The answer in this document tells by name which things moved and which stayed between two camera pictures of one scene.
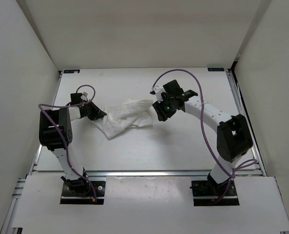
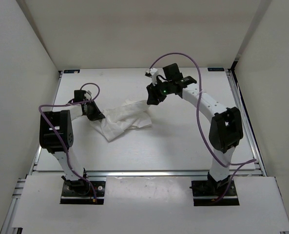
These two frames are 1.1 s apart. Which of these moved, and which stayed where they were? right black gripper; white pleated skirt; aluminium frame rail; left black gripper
Moved: right black gripper
Stayed: aluminium frame rail; left black gripper; white pleated skirt
